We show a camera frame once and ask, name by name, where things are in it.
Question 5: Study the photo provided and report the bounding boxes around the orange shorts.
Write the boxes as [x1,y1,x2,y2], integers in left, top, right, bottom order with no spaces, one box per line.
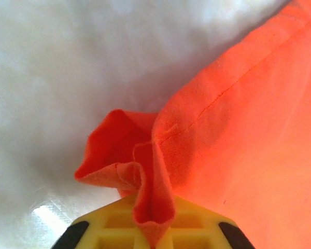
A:
[74,0,311,246]

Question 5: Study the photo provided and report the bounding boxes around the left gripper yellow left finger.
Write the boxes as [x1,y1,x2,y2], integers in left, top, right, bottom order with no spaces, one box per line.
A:
[50,196,152,249]

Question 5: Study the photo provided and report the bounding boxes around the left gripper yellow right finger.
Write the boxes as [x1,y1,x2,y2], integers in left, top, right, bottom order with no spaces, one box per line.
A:
[157,196,255,249]

